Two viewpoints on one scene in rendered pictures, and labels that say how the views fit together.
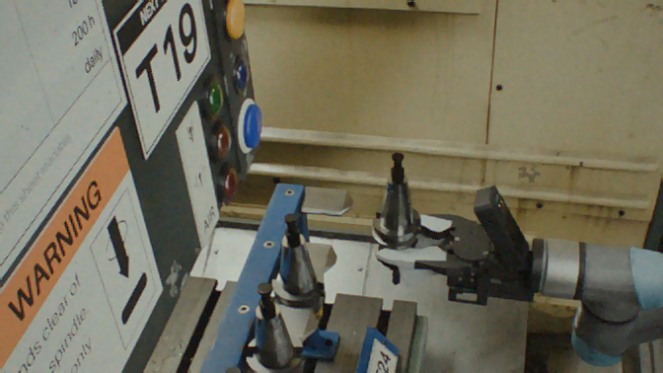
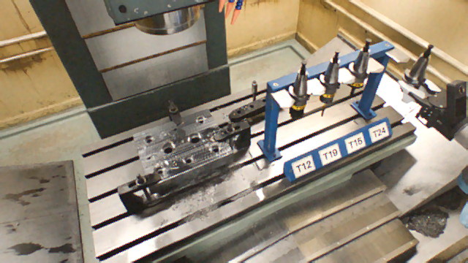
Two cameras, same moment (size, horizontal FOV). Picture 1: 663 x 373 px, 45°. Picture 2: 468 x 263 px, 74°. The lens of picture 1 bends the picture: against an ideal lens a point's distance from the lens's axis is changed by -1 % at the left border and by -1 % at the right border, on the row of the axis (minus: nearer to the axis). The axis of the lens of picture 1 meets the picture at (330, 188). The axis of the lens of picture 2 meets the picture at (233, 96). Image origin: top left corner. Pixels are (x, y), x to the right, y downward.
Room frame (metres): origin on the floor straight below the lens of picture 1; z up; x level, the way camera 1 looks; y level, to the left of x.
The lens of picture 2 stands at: (-0.08, -0.29, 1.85)
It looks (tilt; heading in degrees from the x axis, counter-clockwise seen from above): 44 degrees down; 52
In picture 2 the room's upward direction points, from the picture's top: 3 degrees counter-clockwise
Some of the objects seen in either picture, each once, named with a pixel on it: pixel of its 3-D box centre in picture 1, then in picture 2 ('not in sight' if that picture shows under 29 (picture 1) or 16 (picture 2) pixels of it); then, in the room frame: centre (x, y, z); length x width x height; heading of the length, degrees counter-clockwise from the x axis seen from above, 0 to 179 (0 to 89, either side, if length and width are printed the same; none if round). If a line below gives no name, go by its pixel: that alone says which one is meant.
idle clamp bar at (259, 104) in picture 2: not in sight; (258, 109); (0.53, 0.33, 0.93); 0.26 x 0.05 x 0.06; 170
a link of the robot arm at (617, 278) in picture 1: (619, 277); not in sight; (0.71, -0.36, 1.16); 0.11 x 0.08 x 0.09; 75
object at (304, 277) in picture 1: (295, 261); (362, 59); (0.69, 0.05, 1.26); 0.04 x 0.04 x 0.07
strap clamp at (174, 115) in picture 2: not in sight; (174, 115); (0.24, 0.49, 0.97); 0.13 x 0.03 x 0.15; 75
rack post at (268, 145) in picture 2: not in sight; (270, 123); (0.44, 0.17, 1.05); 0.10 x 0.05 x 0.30; 75
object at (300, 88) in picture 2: not in sight; (301, 81); (0.48, 0.10, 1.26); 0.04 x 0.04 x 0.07
